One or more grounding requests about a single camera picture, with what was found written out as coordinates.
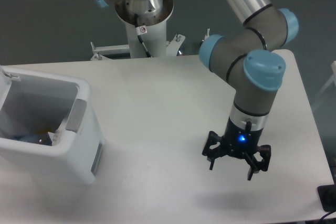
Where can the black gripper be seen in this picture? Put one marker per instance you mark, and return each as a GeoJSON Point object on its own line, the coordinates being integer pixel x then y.
{"type": "Point", "coordinates": [218, 146]}

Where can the white plastic wrapper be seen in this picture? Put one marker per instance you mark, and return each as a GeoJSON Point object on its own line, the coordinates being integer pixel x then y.
{"type": "Point", "coordinates": [57, 135]}

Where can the crushed clear plastic bottle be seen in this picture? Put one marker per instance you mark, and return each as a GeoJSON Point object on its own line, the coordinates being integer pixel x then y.
{"type": "Point", "coordinates": [41, 139]}

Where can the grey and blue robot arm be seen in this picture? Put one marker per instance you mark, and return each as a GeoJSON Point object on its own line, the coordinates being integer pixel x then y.
{"type": "Point", "coordinates": [247, 62]}

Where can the white trash can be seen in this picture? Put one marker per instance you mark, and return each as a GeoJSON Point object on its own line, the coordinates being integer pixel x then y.
{"type": "Point", "coordinates": [32, 100]}

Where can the black device at table corner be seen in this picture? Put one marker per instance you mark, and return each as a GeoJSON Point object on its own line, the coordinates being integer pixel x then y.
{"type": "Point", "coordinates": [327, 197]}

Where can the white frame at right edge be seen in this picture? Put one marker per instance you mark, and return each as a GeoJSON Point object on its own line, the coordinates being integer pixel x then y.
{"type": "Point", "coordinates": [326, 88]}

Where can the white upright bolt bracket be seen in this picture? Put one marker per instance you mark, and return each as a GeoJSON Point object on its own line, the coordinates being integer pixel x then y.
{"type": "Point", "coordinates": [205, 36]}

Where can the white metal base bracket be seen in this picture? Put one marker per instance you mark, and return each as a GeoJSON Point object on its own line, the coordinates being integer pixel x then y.
{"type": "Point", "coordinates": [173, 48]}

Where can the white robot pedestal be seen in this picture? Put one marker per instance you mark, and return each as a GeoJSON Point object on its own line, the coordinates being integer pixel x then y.
{"type": "Point", "coordinates": [145, 23]}

